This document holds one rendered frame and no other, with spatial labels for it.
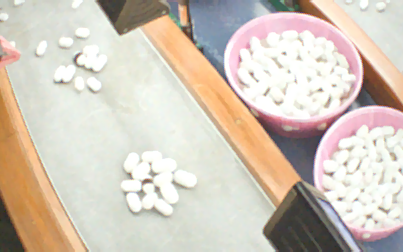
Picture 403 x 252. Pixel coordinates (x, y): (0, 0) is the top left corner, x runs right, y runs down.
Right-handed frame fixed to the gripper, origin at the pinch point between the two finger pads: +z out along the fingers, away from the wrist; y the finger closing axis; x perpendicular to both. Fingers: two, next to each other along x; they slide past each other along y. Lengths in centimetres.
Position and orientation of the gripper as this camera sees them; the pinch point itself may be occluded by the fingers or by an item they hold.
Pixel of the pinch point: (17, 55)
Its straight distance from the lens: 128.3
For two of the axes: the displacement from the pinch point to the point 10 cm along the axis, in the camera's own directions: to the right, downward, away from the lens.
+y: -4.9, -6.7, 5.7
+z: 7.2, 0.7, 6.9
